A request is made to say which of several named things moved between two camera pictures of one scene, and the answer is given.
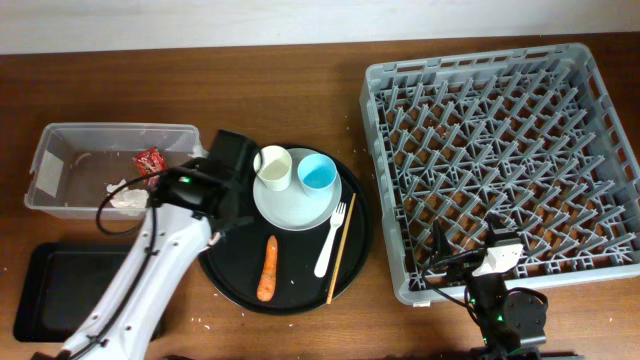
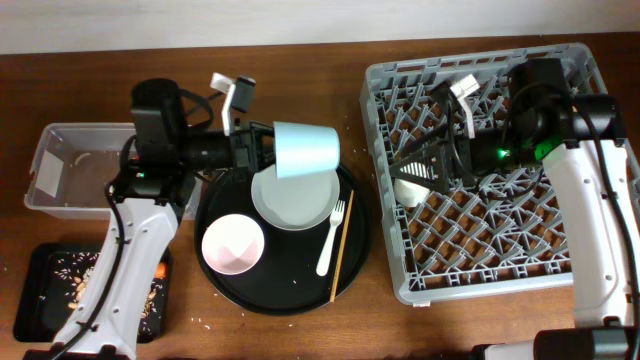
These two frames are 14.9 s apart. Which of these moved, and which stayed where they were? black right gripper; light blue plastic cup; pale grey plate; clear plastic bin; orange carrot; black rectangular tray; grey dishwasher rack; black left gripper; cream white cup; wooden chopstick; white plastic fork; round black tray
Moved: black right gripper; black left gripper; orange carrot; cream white cup; light blue plastic cup
Stayed: clear plastic bin; white plastic fork; wooden chopstick; round black tray; pale grey plate; grey dishwasher rack; black rectangular tray
